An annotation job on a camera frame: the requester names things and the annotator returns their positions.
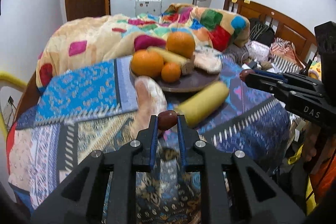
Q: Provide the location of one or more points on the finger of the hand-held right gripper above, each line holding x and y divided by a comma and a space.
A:
262, 86
270, 75

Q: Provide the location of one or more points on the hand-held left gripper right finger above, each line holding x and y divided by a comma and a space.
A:
181, 134

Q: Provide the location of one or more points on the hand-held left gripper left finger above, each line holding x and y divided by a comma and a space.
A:
155, 134

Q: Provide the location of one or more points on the red date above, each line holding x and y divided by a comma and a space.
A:
167, 120
245, 74

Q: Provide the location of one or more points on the pink sweet potato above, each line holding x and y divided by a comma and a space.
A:
149, 98

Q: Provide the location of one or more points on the long yellow corn cob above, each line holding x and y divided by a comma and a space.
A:
204, 102

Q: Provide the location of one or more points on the purple plate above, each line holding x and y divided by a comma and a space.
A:
189, 82

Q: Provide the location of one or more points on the small orange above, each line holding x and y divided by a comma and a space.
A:
171, 72

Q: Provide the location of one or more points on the yellow corn cob tan end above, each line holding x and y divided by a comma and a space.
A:
170, 56

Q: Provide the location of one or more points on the large orange with sticker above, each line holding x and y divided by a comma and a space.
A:
180, 43

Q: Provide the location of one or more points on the person's right hand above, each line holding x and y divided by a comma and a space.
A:
309, 148

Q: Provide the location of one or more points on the white pink patterned bag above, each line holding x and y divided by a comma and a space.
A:
258, 50

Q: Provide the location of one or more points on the pink striped cloth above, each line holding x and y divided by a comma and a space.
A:
283, 47

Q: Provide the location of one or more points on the yellow plush toy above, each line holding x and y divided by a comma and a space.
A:
314, 69

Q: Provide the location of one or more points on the grey fluffy cloth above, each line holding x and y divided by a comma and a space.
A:
236, 52

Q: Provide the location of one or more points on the blue patterned cloth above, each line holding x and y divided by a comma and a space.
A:
236, 119

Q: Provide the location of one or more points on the black backpack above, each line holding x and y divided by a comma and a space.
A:
261, 31

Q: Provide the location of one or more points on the wooden bed headboard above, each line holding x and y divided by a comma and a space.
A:
288, 27

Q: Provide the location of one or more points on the colourful patchwork blanket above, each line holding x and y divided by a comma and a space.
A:
99, 35

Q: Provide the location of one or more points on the white box appliance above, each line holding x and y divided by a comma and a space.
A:
148, 6

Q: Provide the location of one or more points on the yellow foam tube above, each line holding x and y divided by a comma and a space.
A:
13, 79

